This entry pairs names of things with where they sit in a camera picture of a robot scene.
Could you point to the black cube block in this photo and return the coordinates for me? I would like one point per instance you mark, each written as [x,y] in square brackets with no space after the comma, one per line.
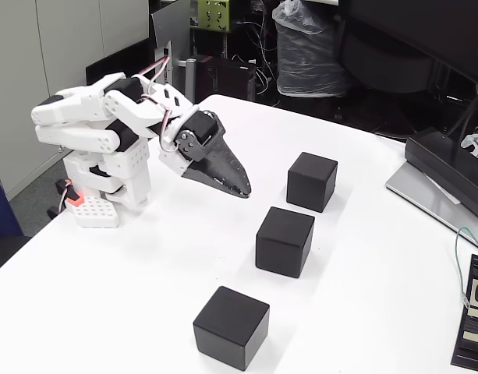
[281,245]
[227,331]
[309,183]

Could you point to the grey cabinet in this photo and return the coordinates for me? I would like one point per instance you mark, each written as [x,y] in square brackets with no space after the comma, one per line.
[20,58]

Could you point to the black flat panel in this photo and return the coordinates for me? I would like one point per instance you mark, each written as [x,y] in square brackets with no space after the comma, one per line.
[117,62]

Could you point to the yellow-green metal box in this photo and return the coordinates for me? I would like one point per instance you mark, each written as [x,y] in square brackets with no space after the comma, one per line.
[209,13]

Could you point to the silver monitor stand base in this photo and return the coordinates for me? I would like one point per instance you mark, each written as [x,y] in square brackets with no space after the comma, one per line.
[418,191]

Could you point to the black equipment case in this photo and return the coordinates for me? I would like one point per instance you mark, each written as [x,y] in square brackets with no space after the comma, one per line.
[227,80]

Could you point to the grey metal post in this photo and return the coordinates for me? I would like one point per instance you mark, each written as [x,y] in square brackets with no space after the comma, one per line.
[190,82]

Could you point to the blue partition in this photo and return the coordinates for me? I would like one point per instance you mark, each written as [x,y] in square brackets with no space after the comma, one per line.
[1,206]

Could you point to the black device with beige labels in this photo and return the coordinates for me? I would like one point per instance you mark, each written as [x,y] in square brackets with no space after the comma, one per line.
[472,350]

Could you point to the black box on stand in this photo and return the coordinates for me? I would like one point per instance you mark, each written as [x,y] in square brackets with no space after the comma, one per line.
[441,163]

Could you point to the bin wrapped in clear plastic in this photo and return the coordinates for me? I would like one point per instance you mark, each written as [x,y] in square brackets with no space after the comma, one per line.
[309,58]

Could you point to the crumpled white plastic wrapper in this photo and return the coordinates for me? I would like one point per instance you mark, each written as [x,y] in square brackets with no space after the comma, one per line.
[474,142]

